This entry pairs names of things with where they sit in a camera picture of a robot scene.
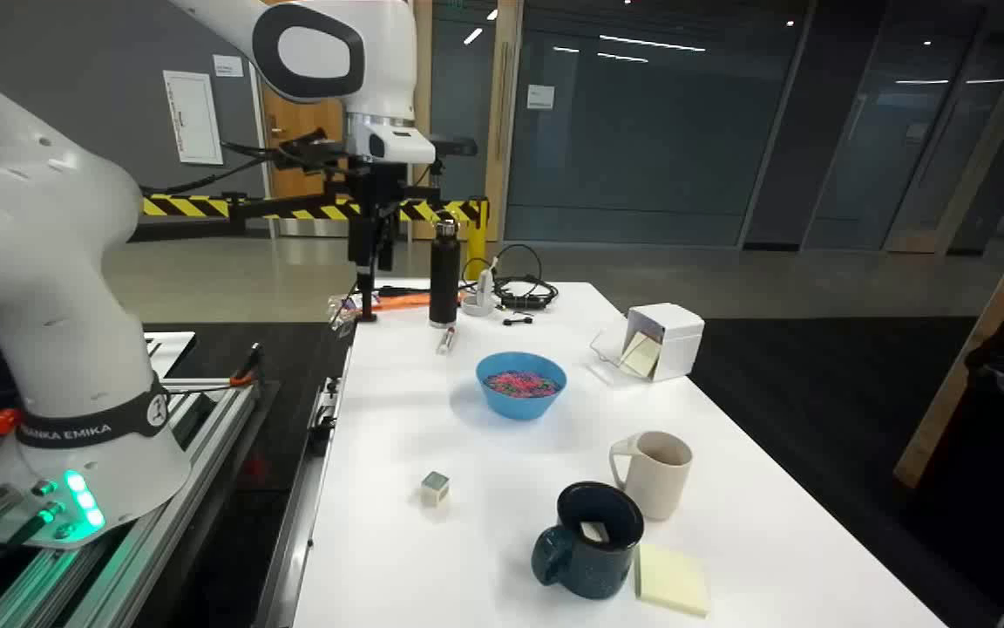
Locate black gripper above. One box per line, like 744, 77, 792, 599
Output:
341, 157, 408, 273

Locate white ceramic cup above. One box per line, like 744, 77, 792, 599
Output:
608, 430, 699, 526

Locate blue bowl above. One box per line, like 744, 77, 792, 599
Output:
476, 348, 573, 422

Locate orange tool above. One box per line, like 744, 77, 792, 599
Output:
377, 290, 434, 314

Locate black water bottle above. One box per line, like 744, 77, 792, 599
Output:
429, 217, 463, 329

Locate red black pen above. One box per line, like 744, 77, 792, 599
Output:
229, 340, 265, 390

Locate yellow black striped barrier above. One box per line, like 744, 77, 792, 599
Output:
135, 190, 495, 229

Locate red blue beads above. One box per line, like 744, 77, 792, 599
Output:
489, 370, 558, 401

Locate small white green cube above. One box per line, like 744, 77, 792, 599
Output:
419, 467, 452, 508

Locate clear plastic note holder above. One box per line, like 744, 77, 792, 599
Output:
587, 329, 664, 390

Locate yellow notes in holder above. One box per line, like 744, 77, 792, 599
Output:
621, 335, 664, 379

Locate white cardboard box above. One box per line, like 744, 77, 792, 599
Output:
625, 301, 709, 384

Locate dark teal speckled mug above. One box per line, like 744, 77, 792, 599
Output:
527, 481, 650, 602

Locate yellow sticky note pad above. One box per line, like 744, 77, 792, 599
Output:
635, 545, 714, 622

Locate black camera stand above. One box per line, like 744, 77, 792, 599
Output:
221, 159, 445, 324

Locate black stereo camera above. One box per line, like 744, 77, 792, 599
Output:
429, 134, 482, 159

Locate white paper wall sign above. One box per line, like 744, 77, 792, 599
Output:
161, 67, 227, 167

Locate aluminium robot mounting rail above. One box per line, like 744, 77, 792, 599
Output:
0, 379, 265, 628

